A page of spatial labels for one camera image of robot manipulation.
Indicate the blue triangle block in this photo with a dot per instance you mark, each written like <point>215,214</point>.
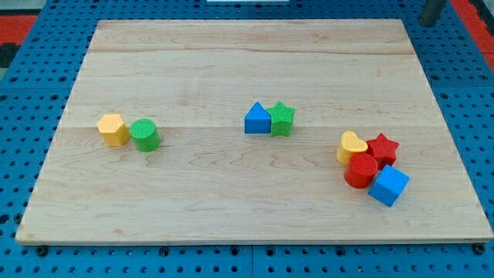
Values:
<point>257,120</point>

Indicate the green star block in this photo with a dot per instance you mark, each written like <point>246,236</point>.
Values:
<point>282,118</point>

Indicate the light wooden board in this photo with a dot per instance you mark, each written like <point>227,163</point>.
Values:
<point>210,183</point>

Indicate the green cylinder block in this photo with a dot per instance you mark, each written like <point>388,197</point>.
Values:
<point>144,134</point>

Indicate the yellow heart block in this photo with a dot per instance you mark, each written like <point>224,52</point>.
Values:
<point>350,144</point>

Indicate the red cylinder block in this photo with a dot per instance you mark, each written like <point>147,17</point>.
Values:
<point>361,170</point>

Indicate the yellow hexagon block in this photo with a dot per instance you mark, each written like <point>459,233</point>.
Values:
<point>113,130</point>

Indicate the red star block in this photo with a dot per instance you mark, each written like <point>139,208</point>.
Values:
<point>383,150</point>

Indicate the blue cube block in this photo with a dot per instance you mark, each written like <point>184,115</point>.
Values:
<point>388,185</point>

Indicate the grey cylindrical post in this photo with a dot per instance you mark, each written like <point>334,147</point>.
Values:
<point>431,12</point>

